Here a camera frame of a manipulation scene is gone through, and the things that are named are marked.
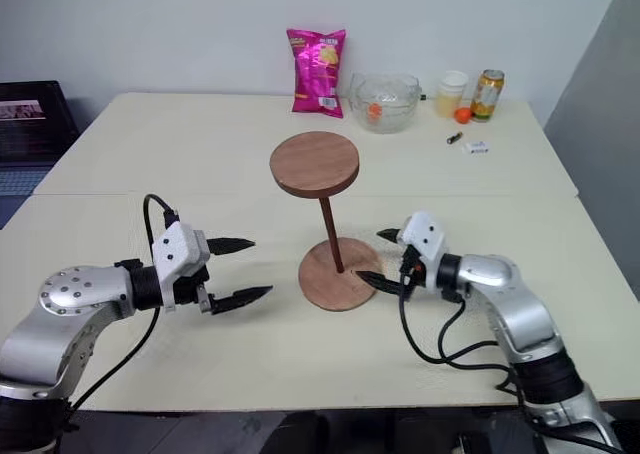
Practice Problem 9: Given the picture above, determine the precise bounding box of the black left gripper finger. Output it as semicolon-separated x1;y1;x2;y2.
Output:
209;285;275;317
206;236;257;257

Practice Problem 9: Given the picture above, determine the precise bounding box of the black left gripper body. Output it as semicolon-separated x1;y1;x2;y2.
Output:
171;264;217;317

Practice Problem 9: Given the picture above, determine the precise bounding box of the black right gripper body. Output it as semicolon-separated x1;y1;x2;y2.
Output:
398;243;431;301

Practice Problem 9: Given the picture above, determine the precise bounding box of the thin wooden pole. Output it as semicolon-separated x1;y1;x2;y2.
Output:
319;196;345;275

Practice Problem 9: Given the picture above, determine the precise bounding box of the round wooden base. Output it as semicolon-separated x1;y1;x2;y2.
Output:
298;237;384;313

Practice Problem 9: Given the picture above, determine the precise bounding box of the thick round wooden disc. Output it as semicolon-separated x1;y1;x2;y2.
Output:
269;130;361;198

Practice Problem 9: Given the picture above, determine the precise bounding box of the clear glass bowl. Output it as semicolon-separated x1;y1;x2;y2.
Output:
348;71;423;135

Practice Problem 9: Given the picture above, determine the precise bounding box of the plastic cup with juice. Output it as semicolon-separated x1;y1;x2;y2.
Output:
434;70;470;119

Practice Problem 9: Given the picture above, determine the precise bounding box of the yellow drink can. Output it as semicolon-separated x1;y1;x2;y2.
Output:
470;69;506;123

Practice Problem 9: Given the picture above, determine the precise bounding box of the pink chip bag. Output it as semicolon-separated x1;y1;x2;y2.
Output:
285;26;348;120

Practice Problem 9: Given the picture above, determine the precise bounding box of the black box at left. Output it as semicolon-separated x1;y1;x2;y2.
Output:
0;79;82;231

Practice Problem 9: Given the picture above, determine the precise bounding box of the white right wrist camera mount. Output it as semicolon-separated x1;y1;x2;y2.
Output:
400;210;450;271

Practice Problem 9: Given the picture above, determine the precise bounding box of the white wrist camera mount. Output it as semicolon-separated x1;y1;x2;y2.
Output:
150;221;212;312
400;210;450;271

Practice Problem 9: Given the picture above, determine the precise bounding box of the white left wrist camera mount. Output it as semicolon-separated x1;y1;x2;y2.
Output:
150;221;212;312

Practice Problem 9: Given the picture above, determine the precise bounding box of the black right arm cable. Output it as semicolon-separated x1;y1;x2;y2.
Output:
397;268;526;395

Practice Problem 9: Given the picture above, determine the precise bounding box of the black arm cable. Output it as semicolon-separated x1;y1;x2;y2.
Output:
397;268;526;395
69;193;180;411

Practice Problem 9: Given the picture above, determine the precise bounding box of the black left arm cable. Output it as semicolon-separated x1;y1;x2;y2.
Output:
69;193;180;411

